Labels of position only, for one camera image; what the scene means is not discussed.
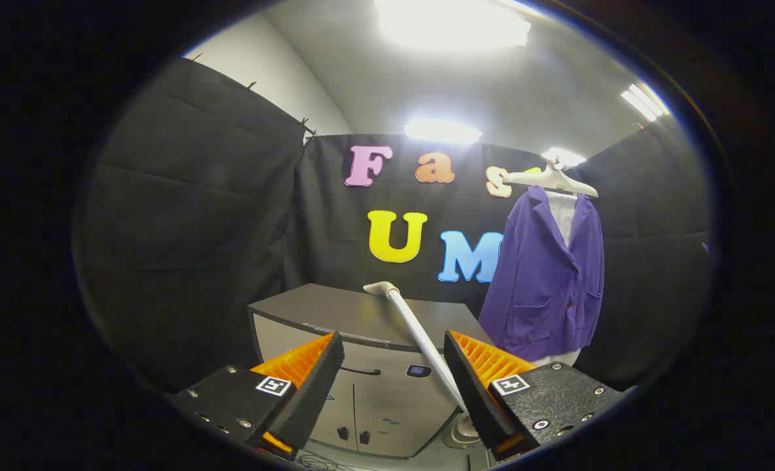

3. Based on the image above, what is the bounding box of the white garment steamer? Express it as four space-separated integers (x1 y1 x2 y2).
363 281 486 449

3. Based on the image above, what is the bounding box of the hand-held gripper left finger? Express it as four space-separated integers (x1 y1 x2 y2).
168 332 346 461

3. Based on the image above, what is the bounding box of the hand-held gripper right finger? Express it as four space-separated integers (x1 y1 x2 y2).
444 330 625 462

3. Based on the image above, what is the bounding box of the grey cabinet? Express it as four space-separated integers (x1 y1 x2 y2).
248 283 492 459

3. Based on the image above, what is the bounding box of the white shirt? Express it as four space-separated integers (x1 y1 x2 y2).
531 190 582 367

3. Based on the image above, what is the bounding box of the ceiling light panel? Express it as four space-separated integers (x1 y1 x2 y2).
374 0 532 52
621 83 670 122
543 148 587 167
405 119 483 145

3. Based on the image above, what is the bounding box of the purple corduroy jacket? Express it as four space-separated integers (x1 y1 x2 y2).
479 185 605 362

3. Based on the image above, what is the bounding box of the black backdrop cloth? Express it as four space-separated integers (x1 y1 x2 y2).
73 58 715 393

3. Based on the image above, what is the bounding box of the white plastic clothes hanger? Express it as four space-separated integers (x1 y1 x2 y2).
504 157 599 198

